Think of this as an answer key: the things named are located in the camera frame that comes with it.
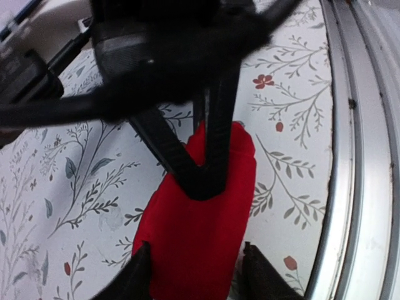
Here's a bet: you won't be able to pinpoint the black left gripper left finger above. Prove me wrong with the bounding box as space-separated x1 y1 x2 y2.
92 242 152 300

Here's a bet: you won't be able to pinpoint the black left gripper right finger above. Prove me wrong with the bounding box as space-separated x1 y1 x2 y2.
242 242 305 300

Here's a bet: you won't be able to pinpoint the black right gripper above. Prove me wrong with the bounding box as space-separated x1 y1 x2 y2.
91 1 299 200

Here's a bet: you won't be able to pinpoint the red sock pair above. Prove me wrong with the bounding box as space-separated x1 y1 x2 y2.
132 122 256 299

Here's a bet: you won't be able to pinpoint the floral table mat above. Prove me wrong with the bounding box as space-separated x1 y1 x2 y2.
1 1 333 299

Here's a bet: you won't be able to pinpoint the metal front rail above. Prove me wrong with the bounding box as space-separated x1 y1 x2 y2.
306 1 399 299

